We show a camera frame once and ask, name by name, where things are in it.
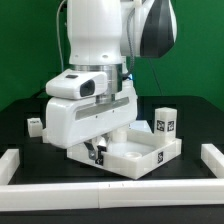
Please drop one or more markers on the white U-shaped obstacle fence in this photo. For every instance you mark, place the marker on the white U-shaped obstacle fence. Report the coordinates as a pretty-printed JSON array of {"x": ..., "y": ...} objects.
[{"x": 38, "y": 197}]

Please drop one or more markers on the white marker tag sheet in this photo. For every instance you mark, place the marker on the white marker tag sheet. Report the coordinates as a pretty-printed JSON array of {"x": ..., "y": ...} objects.
[{"x": 140, "y": 125}]

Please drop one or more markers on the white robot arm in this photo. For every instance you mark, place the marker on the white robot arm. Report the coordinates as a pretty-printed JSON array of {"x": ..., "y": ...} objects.
[{"x": 102, "y": 32}]

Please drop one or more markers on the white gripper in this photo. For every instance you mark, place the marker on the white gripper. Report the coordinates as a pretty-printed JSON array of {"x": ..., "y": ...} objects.
[{"x": 73, "y": 114}]

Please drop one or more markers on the white square tabletop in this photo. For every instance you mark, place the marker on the white square tabletop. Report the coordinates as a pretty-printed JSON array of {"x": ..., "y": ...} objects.
[{"x": 131, "y": 153}]

